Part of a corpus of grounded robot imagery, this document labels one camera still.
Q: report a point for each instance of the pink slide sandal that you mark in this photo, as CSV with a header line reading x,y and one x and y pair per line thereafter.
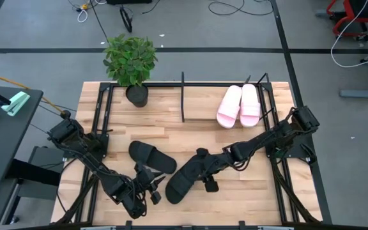
x,y
228,108
250,107

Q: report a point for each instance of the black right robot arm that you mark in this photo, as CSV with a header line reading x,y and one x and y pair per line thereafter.
x,y
267,139

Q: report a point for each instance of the yellow plug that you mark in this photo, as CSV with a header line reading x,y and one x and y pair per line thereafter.
x,y
84,6

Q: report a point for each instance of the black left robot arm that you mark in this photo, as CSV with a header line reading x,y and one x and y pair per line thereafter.
x,y
104,179

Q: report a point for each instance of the black metal table frame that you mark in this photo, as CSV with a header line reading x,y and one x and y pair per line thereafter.
x,y
105,105

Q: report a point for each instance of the mint green stapler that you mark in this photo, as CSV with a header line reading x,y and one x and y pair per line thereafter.
x,y
15,103

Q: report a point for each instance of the black plant pot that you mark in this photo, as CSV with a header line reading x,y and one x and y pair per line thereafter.
x,y
137,96

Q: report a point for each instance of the wooden shelf with black frame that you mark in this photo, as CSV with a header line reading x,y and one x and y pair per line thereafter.
x,y
200,103

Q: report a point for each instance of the green leafy plant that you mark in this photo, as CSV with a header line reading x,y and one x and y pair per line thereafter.
x,y
129,59

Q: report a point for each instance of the black box on floor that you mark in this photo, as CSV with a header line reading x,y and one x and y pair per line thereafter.
x,y
129,1

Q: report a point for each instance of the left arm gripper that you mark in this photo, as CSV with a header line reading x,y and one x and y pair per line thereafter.
x,y
145,180

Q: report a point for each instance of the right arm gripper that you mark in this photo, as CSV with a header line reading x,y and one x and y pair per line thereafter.
x,y
212,164

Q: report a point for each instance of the black side desk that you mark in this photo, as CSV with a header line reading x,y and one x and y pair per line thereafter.
x,y
2,150

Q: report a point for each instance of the red and black cart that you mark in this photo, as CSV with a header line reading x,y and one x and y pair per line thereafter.
x,y
350,16

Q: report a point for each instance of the black slide sandal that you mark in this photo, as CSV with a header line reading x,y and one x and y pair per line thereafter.
x,y
152,155
177,190

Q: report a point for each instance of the grey desk foot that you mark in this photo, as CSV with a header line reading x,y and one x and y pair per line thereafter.
x,y
363,93

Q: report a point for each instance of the yellow pole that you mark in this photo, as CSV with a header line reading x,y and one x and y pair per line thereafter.
x,y
2,78

